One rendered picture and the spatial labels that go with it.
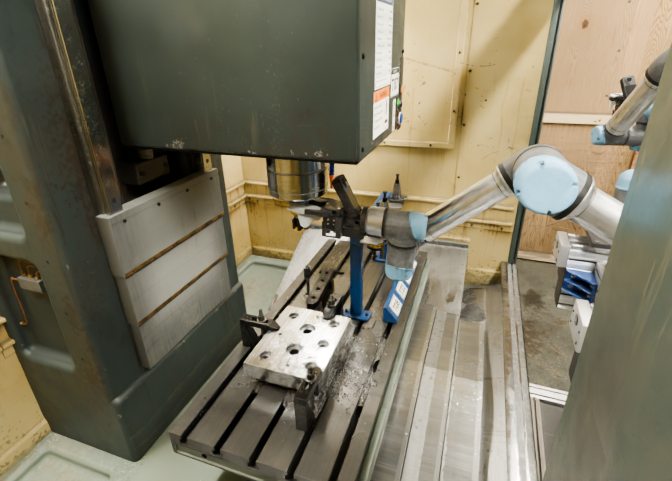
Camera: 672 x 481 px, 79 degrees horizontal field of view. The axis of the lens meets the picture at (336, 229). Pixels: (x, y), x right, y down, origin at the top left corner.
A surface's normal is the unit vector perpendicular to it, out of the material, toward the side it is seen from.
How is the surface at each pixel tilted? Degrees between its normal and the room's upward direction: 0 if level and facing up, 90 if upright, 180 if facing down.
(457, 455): 8
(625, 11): 90
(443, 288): 24
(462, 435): 8
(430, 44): 90
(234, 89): 90
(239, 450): 0
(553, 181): 86
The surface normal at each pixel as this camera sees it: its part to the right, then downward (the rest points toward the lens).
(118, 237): 0.95, 0.12
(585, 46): -0.36, 0.40
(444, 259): -0.15, -0.66
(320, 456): -0.02, -0.91
